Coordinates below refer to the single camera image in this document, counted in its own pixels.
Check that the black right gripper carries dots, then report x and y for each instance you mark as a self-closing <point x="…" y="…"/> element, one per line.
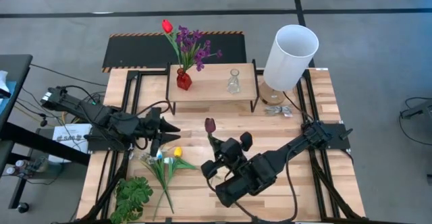
<point x="246" y="142"/>

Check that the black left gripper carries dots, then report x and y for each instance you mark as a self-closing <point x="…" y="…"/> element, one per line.
<point x="148" y="129"/>

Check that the yellow artificial tulip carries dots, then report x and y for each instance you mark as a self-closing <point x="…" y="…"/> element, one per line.
<point x="177" y="152"/>

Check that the blue artificial flower green stem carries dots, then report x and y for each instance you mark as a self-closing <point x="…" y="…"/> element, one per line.
<point x="159" y="154"/>

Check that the white artificial tulip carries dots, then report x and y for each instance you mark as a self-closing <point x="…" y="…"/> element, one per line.
<point x="168" y="161"/>

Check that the dark maroon artificial tulip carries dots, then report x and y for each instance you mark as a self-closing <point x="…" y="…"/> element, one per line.
<point x="210" y="125"/>

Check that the red glass vase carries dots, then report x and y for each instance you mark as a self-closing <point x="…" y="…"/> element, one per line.
<point x="184" y="80"/>

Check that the clear glass vase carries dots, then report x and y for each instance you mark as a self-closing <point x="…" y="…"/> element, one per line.
<point x="233" y="82"/>

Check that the purple artificial flower bunch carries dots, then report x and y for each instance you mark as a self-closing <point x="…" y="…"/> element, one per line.
<point x="192" y="48"/>

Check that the red artificial tulip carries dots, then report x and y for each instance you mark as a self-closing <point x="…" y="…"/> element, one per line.
<point x="167" y="26"/>

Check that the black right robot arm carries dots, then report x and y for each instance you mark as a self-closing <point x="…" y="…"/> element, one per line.
<point x="270" y="166"/>

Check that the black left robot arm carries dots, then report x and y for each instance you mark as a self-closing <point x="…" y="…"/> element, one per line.
<point x="87" y="111"/>

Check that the green monstera leaf plant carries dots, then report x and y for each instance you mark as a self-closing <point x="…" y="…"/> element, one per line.
<point x="131" y="193"/>

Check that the black hazard-striped floor mat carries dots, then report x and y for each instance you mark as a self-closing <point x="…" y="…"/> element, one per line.
<point x="135" y="52"/>

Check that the white shade table lamp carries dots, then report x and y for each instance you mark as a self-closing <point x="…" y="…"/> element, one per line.
<point x="290" y="58"/>

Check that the white cardboard box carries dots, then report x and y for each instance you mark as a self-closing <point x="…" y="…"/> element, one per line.
<point x="67" y="133"/>

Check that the black rolling desk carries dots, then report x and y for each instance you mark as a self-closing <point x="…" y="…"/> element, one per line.
<point x="13" y="65"/>

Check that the white crumpled cloth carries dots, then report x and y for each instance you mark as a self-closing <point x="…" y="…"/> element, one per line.
<point x="3" y="82"/>

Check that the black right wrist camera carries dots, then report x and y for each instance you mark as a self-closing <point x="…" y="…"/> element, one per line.
<point x="231" y="149"/>

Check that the black aluminium cross rail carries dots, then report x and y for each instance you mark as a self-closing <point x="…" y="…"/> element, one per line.
<point x="148" y="72"/>

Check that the wooden shelf black frame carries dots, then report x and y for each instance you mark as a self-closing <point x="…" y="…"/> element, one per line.
<point x="209" y="82"/>

